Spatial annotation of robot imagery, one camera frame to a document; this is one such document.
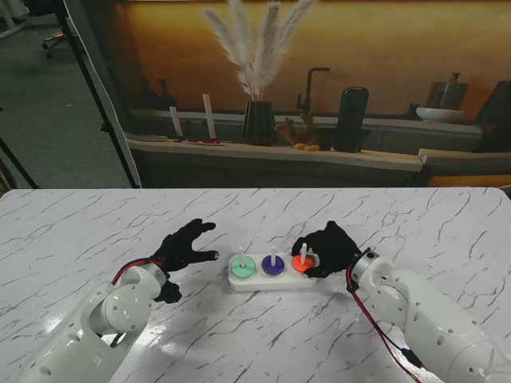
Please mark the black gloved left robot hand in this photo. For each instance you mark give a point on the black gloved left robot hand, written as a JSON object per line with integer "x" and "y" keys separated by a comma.
{"x": 179, "y": 249}

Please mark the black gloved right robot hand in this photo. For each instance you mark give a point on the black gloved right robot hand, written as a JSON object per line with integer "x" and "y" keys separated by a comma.
{"x": 333, "y": 251}

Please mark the white three-rod Hanoi tower base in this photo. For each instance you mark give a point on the white three-rod Hanoi tower base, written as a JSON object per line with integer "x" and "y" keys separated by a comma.
{"x": 271, "y": 284}

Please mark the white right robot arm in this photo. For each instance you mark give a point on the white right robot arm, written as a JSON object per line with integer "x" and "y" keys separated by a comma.
{"x": 419, "y": 303}

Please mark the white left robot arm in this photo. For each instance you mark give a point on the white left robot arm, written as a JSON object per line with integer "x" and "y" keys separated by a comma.
{"x": 120, "y": 307}

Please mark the yellow orange fruit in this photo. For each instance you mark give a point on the yellow orange fruit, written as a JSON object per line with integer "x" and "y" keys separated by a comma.
{"x": 309, "y": 147}

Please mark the wooden board with red pieces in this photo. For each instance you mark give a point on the wooden board with red pieces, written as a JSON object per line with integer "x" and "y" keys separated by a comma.
{"x": 199, "y": 142}

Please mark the brown plush toy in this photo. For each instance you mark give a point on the brown plush toy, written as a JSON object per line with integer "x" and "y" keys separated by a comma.
{"x": 305, "y": 131}

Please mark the short white candle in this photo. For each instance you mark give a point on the short white candle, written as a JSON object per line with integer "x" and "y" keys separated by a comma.
{"x": 175, "y": 121}

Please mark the tall white candle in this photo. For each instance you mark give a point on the tall white candle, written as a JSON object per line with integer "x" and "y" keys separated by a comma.
{"x": 208, "y": 115}

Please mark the tall black cylinder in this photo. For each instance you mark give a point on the tall black cylinder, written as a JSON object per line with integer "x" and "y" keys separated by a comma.
{"x": 353, "y": 115}

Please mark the black tripod stand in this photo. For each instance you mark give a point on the black tripod stand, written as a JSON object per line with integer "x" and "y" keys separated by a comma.
{"x": 103, "y": 127}
{"x": 18, "y": 163}

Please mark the black ribbed vase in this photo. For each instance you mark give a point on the black ribbed vase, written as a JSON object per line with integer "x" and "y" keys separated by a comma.
{"x": 259, "y": 123}

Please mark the small dark jar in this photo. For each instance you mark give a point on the small dark jar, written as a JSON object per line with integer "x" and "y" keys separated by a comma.
{"x": 413, "y": 113}

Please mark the black kitchen faucet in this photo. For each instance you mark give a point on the black kitchen faucet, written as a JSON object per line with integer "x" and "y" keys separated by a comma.
{"x": 309, "y": 88}

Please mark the white bowl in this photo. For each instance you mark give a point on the white bowl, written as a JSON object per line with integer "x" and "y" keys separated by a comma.
{"x": 439, "y": 115}

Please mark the white pampas grass bunch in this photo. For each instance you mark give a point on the white pampas grass bunch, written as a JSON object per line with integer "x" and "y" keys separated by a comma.
{"x": 259, "y": 60}

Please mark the white-edged kitchen backdrop panel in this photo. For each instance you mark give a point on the white-edged kitchen backdrop panel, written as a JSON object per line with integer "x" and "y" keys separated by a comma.
{"x": 100, "y": 60}

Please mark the dark teal box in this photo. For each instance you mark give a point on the dark teal box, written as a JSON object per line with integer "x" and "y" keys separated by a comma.
{"x": 495, "y": 119}

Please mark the office chair with orange seat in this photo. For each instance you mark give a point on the office chair with orange seat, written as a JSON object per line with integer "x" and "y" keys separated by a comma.
{"x": 54, "y": 40}

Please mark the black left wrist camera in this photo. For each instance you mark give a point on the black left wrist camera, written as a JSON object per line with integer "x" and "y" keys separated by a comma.
{"x": 169, "y": 292}

